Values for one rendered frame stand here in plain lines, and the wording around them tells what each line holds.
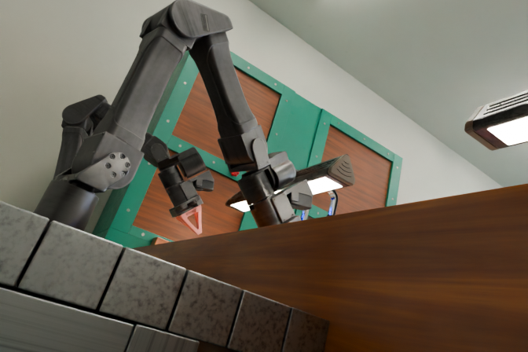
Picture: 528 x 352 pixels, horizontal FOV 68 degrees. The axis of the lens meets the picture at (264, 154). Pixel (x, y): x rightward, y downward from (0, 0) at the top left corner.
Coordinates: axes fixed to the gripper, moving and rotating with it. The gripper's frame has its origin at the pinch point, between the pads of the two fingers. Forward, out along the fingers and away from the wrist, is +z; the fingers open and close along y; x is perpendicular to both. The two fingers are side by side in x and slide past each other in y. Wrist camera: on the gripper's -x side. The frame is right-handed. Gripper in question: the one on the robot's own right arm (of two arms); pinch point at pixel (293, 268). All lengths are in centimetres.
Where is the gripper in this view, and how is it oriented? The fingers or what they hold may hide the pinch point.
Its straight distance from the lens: 78.2
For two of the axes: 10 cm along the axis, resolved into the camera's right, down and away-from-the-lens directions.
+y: -5.1, 2.5, 8.3
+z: 4.2, 9.1, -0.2
